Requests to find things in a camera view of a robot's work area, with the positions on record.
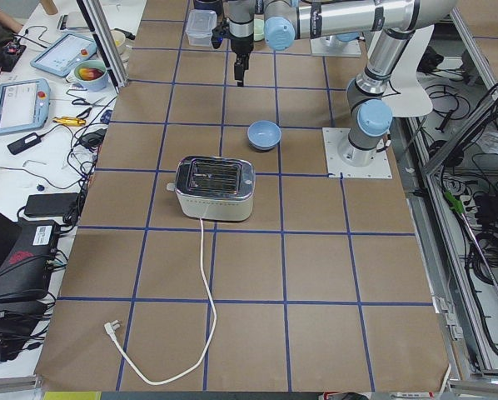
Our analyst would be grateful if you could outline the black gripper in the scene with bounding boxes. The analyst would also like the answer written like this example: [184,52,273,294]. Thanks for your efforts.
[211,18,253,87]

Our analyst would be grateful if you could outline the green bowl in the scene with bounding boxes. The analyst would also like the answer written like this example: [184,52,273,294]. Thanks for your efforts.
[253,18,265,42]

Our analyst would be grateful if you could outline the beige bowl with lemon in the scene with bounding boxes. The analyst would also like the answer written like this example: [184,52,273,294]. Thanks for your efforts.
[111,29,131,62]

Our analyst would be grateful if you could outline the blue bowl with fruit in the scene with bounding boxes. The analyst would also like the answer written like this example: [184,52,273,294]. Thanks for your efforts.
[73,60,108,92]

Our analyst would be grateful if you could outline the clear plastic food container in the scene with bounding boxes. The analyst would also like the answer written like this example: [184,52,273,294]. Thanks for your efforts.
[185,9,217,47]

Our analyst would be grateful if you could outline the cream toaster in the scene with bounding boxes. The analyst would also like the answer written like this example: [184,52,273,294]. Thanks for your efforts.
[167,156,256,222]

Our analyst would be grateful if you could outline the black scissors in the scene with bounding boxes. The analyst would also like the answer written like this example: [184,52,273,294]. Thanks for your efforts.
[71,97,105,119]

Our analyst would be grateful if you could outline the white chair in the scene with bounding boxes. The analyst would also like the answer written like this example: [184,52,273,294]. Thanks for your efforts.
[382,45,433,118]

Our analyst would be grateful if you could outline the blue teach pendant far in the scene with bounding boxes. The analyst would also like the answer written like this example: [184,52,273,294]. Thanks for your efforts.
[30,33,97,78]

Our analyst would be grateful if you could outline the blue teach pendant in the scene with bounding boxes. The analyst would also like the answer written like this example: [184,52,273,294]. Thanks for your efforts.
[30,33,97,78]
[0,78,51,135]

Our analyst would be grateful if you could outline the black power adapter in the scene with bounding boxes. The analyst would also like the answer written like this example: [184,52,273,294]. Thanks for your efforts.
[7,132,42,155]

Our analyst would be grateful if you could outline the blue teach pendant near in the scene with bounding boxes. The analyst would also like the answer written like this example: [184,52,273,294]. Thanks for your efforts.
[0,78,51,135]

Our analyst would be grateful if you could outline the black computer box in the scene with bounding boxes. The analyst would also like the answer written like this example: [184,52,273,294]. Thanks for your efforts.
[0,218,60,303]

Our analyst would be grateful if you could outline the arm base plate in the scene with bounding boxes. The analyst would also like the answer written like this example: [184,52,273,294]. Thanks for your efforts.
[311,32,361,58]
[322,127,392,179]

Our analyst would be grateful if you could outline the aluminium frame post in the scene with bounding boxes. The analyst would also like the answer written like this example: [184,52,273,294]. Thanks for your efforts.
[77,0,128,88]

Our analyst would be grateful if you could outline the orange handled tool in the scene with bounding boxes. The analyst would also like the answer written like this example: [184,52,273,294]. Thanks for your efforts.
[52,117,87,127]

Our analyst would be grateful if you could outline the white toaster power cord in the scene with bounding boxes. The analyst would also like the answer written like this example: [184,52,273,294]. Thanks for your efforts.
[103,218,218,386]

